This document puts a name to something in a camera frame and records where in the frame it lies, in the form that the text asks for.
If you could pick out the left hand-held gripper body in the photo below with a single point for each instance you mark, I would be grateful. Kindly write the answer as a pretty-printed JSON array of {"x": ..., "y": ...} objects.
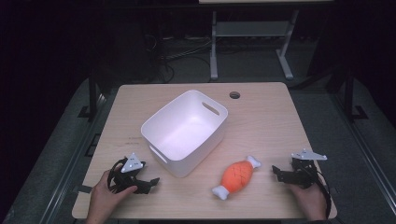
[{"x": 128, "y": 174}]

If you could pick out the white plastic storage basket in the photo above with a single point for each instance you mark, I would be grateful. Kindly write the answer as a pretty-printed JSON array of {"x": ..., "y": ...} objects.
[{"x": 184, "y": 133}]

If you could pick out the orange plush meat toy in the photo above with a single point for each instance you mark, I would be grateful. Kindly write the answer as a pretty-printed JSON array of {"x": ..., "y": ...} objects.
[{"x": 237, "y": 176}]

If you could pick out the white metal table frame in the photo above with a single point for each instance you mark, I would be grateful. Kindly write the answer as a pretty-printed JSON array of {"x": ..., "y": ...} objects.
[{"x": 249, "y": 43}]

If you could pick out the person's left hand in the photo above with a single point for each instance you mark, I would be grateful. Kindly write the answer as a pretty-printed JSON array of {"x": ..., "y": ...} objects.
[{"x": 104, "y": 199}]

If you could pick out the person's right hand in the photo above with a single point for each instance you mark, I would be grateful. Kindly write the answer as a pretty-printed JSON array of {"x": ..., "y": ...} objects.
[{"x": 308, "y": 200}]

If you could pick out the black metal stand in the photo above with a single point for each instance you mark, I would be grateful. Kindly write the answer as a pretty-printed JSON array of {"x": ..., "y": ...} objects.
[
  {"x": 93, "y": 96},
  {"x": 350, "y": 96}
]

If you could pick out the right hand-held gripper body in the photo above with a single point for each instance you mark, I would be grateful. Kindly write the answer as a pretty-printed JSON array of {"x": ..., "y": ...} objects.
[{"x": 303, "y": 169}]

